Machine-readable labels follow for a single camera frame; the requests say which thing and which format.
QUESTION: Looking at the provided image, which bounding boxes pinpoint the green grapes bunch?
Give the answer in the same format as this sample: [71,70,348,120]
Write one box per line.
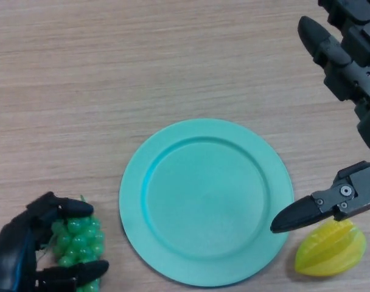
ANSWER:
[38,194,106,292]

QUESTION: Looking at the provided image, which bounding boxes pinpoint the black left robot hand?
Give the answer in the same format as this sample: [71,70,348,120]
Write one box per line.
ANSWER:
[0,191,110,292]

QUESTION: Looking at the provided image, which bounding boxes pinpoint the teal round plate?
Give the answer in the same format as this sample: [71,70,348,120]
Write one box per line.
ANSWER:
[119,118,293,288]

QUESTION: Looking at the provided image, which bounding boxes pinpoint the yellow starfruit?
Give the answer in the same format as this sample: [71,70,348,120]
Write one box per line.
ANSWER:
[294,219,367,277]

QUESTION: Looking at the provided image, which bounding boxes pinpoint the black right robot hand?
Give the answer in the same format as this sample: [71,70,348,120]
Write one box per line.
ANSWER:
[270,0,370,234]

